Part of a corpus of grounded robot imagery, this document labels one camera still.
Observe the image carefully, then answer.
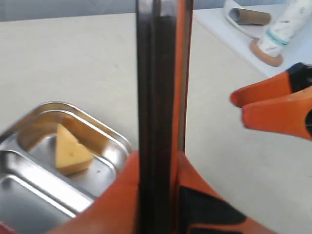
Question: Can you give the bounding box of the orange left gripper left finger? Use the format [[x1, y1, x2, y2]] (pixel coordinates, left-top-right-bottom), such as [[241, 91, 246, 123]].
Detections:
[[49, 151, 139, 234]]

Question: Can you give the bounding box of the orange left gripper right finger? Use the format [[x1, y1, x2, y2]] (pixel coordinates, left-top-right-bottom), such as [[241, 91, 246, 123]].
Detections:
[[175, 152, 274, 234]]

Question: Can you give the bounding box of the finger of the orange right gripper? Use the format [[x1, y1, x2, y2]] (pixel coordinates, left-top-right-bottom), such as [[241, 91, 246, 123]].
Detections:
[[230, 62, 312, 108], [242, 87, 312, 140]]

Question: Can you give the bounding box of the yellow toy cheese wedge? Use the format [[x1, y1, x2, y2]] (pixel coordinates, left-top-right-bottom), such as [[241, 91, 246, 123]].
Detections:
[[55, 124, 94, 176]]

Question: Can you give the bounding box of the dark transparent box lid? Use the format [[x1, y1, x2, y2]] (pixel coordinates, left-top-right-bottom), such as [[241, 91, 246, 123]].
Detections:
[[136, 0, 194, 234]]

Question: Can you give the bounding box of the red toy sausage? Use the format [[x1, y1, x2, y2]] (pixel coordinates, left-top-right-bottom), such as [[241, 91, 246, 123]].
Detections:
[[0, 221, 17, 234]]

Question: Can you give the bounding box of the paper towel roll holder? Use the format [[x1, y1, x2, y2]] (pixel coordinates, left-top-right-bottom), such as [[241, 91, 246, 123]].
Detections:
[[250, 0, 312, 67]]

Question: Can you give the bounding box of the white slipper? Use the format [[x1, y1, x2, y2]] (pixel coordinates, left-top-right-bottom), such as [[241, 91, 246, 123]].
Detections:
[[223, 0, 261, 39]]

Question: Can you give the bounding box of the stainless steel lunch box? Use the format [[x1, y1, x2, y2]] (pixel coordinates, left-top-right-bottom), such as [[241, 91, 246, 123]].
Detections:
[[0, 102, 132, 234]]

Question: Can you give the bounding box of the cardboard tube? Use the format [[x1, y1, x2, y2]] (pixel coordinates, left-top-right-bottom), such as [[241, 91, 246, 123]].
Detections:
[[229, 8, 271, 25]]

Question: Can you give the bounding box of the blue-grey backdrop curtain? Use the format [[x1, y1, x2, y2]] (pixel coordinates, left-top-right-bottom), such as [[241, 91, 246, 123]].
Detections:
[[0, 0, 290, 21]]

